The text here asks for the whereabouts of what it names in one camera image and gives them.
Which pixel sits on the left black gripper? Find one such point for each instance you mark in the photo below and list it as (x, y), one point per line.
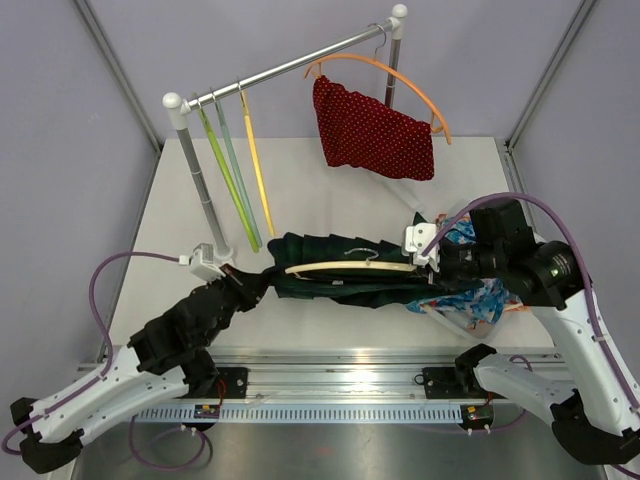
(250, 287)

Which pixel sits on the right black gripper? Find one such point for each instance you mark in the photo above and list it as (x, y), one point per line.
(443, 277)

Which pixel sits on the blue floral skirt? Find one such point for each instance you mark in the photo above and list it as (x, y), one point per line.
(486, 304)

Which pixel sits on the cream white hanger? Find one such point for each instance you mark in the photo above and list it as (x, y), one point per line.
(370, 263)

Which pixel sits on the dark green plaid skirt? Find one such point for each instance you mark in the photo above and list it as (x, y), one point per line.
(368, 288)

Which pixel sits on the pale green hanger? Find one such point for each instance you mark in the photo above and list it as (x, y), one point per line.
(256, 240)

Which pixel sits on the lime green hanger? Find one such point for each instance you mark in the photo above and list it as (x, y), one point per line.
(223, 162)

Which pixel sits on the red polka dot skirt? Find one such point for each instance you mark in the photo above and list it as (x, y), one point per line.
(361, 132)

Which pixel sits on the yellow hanger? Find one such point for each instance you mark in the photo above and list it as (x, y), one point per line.
(256, 161)

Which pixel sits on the orange hanger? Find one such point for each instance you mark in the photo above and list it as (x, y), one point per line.
(400, 82)

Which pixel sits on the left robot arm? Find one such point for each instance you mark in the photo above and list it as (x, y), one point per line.
(168, 358)

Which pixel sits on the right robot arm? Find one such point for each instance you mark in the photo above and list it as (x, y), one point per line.
(522, 242)

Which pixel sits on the white and chrome clothes rack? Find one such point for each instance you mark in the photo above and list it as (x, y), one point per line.
(179, 108)

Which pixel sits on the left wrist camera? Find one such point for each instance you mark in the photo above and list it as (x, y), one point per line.
(206, 263)

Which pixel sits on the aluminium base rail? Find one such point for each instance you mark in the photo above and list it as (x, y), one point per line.
(339, 376)

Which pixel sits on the white slotted cable duct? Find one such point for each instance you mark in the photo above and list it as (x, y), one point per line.
(283, 413)

